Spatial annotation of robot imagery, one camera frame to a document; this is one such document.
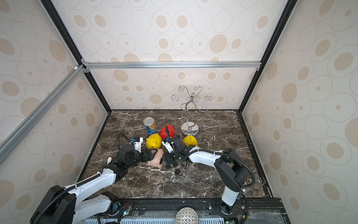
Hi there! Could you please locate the soup can blue label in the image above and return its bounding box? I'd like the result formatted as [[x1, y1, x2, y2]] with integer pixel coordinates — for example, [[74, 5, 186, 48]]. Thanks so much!
[[143, 117, 157, 135]]

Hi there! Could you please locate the diagonal aluminium frame bar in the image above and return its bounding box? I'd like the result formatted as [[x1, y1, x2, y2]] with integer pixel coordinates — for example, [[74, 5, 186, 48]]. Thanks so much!
[[1, 64, 84, 163]]

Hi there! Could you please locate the perforated metal ball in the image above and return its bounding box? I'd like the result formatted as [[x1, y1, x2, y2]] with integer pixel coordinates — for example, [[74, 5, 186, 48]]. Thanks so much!
[[175, 207, 200, 224]]

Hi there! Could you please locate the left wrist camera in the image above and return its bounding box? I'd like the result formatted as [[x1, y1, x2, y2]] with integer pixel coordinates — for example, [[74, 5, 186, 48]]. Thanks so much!
[[132, 137, 144, 153]]

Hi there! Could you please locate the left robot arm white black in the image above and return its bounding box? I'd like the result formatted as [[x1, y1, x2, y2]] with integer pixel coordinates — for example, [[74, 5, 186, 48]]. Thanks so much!
[[30, 144, 157, 224]]

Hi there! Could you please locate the chrome mug tree stand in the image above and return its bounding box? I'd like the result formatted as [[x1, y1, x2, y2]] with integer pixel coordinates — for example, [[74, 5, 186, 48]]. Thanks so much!
[[171, 85, 213, 136]]

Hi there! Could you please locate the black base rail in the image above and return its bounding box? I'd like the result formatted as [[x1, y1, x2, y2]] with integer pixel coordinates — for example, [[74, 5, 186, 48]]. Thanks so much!
[[84, 198, 290, 224]]

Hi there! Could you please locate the red piggy bank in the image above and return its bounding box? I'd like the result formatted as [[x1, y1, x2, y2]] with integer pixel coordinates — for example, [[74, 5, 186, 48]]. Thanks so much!
[[160, 124, 175, 140]]

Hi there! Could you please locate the horizontal aluminium frame bar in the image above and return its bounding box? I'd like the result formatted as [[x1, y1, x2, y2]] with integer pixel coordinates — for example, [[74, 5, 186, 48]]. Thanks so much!
[[84, 61, 262, 69]]

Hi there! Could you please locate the pink piggy bank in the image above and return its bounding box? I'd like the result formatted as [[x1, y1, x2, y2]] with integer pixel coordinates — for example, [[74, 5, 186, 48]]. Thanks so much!
[[147, 148, 164, 169]]

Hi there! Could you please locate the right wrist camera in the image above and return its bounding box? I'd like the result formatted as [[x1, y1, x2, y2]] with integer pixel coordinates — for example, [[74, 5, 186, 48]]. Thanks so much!
[[162, 141, 173, 153]]

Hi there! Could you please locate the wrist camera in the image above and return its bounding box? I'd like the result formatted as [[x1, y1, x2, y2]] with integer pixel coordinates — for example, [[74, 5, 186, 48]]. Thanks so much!
[[162, 141, 173, 153], [132, 137, 144, 153]]

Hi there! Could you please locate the yellow piggy bank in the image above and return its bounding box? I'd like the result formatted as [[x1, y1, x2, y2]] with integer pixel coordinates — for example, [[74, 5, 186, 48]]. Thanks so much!
[[183, 135, 198, 147], [146, 133, 162, 150]]

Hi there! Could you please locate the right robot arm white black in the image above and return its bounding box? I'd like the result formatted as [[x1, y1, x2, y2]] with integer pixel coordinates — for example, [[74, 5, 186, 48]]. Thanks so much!
[[162, 138, 256, 211]]

